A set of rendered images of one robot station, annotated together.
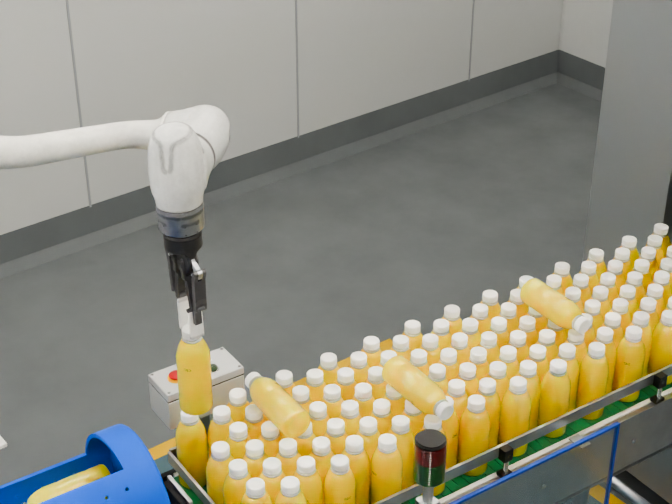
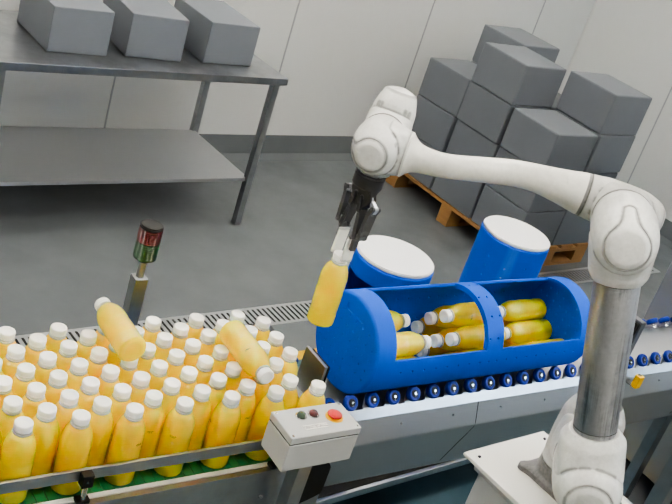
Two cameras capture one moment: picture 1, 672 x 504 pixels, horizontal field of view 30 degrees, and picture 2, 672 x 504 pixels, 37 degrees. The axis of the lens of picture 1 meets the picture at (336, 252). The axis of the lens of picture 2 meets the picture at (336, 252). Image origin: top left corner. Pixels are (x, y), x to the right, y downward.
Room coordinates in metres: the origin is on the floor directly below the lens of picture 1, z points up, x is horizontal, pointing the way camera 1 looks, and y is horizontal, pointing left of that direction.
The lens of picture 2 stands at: (4.30, -0.01, 2.45)
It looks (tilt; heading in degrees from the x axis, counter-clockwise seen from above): 25 degrees down; 173
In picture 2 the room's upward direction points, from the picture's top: 19 degrees clockwise
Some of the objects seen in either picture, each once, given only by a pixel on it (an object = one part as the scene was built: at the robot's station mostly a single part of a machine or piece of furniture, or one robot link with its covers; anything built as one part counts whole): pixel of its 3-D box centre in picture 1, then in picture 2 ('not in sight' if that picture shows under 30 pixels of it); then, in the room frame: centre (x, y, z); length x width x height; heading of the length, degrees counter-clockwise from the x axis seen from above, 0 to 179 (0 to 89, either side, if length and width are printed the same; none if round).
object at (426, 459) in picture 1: (430, 449); (149, 234); (1.92, -0.19, 1.23); 0.06 x 0.06 x 0.04
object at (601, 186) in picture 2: not in sight; (623, 209); (2.22, 0.85, 1.76); 0.18 x 0.14 x 0.13; 78
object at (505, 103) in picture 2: not in sight; (512, 142); (-1.98, 1.68, 0.59); 1.20 x 0.80 x 1.19; 38
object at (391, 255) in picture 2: not in sight; (395, 256); (1.20, 0.59, 1.03); 0.28 x 0.28 x 0.01
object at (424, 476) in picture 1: (429, 467); (146, 248); (1.92, -0.19, 1.18); 0.06 x 0.06 x 0.05
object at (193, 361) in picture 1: (194, 371); (329, 290); (2.09, 0.29, 1.30); 0.07 x 0.07 x 0.19
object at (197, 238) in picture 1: (184, 249); (365, 188); (2.09, 0.29, 1.59); 0.08 x 0.07 x 0.09; 33
